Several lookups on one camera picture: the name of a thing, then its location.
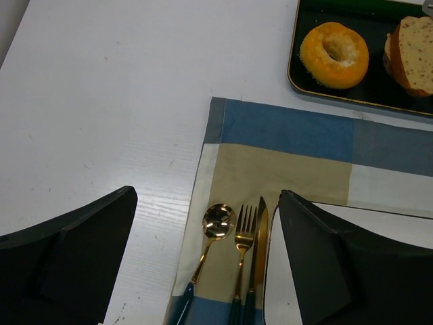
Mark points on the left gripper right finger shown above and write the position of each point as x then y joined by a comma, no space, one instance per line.
345,274

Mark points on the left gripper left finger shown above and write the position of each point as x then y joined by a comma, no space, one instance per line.
63,271

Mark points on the brown bread slice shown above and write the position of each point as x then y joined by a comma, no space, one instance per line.
408,55

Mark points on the metal food tongs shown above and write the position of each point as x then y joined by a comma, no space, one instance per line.
427,8

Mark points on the white rectangular plate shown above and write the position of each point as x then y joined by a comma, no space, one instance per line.
280,302

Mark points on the blue beige checked placemat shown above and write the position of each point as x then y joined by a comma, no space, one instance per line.
252,150

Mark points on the orange bagel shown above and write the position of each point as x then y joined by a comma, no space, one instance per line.
336,56

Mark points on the dark green serving tray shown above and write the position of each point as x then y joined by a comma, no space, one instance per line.
373,20

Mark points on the gold knife green handle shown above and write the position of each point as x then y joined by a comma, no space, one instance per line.
257,271

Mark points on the gold fork green handle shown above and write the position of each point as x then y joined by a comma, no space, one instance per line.
244,240

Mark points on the gold spoon green handle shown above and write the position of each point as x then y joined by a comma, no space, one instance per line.
217,223

